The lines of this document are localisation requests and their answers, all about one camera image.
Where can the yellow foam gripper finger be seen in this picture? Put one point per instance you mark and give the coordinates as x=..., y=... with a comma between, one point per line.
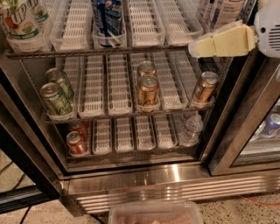
x=236, y=41

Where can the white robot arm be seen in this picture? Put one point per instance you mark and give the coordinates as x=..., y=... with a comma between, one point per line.
x=266, y=27

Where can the white labelled bottle top right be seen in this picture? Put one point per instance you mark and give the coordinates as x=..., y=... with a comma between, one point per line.
x=215, y=13

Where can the shelf tray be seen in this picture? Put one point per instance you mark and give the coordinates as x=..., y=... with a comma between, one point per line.
x=119, y=94
x=102, y=137
x=91, y=100
x=180, y=21
x=144, y=133
x=172, y=94
x=123, y=135
x=164, y=131

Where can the clear water bottle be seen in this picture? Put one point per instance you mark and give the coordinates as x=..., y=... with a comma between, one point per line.
x=193, y=126

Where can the closed right glass fridge door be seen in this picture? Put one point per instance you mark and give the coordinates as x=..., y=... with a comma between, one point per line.
x=236, y=154

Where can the blue Pepsi plastic bottle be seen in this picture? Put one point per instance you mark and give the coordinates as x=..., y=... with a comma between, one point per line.
x=108, y=23

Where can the stainless steel fridge cabinet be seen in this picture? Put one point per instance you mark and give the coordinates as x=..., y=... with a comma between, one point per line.
x=93, y=184

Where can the rear 7UP bottle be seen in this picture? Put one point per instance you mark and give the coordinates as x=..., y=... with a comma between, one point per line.
x=40, y=13

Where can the open glass fridge door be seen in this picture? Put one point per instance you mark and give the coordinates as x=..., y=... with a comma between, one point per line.
x=17, y=141

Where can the right gold soda can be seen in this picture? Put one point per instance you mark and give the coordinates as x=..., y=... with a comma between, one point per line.
x=205, y=86

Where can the gold soda can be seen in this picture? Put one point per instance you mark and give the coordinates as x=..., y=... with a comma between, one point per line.
x=205, y=86
x=147, y=92
x=146, y=68

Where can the blue can behind right door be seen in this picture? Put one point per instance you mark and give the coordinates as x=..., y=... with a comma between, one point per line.
x=272, y=125

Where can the rear gold soda can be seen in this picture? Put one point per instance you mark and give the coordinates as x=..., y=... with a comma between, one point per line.
x=146, y=68

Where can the front gold soda can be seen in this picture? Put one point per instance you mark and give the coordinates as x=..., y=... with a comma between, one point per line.
x=147, y=92

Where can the rear red soda can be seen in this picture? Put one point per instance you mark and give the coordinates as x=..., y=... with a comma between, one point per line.
x=80, y=127

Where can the red soda can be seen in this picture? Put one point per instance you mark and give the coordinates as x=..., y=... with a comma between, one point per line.
x=76, y=143
x=80, y=127

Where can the rear green soda can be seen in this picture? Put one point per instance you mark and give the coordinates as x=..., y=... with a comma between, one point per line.
x=59, y=77

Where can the green soda can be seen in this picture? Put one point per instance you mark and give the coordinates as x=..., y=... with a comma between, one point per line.
x=55, y=99
x=59, y=77

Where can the front red soda can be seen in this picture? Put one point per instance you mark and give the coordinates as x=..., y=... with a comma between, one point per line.
x=76, y=143

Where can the front green soda can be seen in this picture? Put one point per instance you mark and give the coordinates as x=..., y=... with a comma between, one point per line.
x=55, y=99

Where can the clear plastic container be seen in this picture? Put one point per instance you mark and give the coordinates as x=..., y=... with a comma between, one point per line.
x=156, y=212

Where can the top wire shelf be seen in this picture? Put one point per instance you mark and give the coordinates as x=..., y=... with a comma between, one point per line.
x=104, y=51

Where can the wire shelf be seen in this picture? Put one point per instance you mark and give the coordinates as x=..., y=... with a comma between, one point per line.
x=141, y=113
x=104, y=51

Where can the middle wire shelf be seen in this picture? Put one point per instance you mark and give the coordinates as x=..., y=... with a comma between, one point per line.
x=141, y=113

